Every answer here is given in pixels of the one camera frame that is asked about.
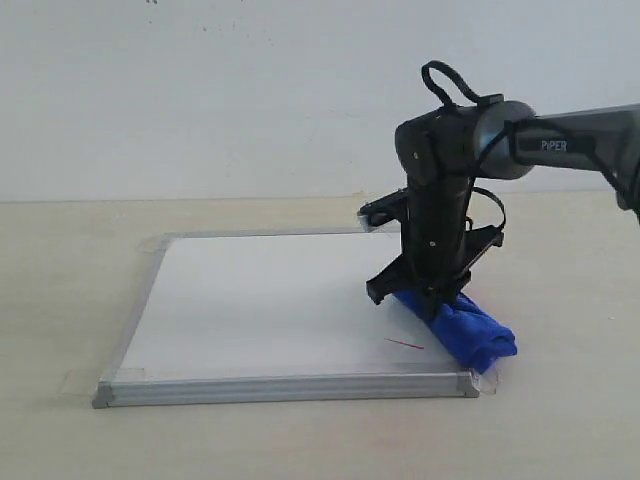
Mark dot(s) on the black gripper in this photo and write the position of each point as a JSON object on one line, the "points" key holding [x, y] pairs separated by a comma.
{"points": [[435, 261]]}

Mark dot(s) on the blue microfibre cloth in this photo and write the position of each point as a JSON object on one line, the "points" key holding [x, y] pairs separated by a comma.
{"points": [[470, 335]]}

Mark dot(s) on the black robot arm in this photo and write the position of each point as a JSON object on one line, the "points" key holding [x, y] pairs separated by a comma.
{"points": [[444, 152]]}

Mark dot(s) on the white board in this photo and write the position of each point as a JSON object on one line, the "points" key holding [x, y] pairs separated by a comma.
{"points": [[273, 316]]}

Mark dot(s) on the clear tape front right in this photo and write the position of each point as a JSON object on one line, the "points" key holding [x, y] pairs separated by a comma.
{"points": [[486, 383]]}

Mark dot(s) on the clear tape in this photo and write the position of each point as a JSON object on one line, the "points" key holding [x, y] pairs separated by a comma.
{"points": [[153, 245], [85, 382], [486, 383]]}

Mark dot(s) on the clear tape back left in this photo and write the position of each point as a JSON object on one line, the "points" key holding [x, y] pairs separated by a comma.
{"points": [[153, 245]]}

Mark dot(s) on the clear tape front left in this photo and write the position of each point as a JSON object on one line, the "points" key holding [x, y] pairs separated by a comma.
{"points": [[85, 382]]}

